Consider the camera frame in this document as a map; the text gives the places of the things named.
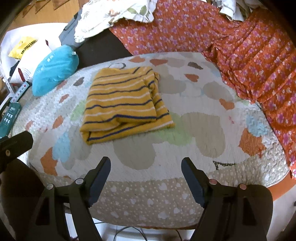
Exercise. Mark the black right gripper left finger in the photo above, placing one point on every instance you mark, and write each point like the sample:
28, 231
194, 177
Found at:
49, 221

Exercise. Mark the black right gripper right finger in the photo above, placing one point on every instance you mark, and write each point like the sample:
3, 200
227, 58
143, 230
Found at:
229, 213

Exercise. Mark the yellow striped knit sweater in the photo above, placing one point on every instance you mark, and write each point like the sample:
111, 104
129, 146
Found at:
123, 102

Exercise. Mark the green remote control box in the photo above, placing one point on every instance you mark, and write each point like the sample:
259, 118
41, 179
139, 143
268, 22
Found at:
9, 119

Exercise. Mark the white colourful dotted strip box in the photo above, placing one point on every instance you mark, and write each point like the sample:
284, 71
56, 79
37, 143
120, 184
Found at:
20, 92

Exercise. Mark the white yellow plastic bag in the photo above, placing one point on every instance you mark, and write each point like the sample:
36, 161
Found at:
30, 52

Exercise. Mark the turquoise small pillow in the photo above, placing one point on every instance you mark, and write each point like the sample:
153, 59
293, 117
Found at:
56, 67

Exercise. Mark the grey flat box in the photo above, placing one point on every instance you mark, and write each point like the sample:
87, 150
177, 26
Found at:
67, 35

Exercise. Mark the white patchwork heart quilt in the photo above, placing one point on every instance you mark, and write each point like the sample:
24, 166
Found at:
225, 136

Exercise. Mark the white leaf print cloth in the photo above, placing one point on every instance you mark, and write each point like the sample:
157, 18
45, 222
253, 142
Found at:
96, 16

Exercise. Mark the orange floral fabric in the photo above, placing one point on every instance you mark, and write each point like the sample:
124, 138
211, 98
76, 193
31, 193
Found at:
255, 57

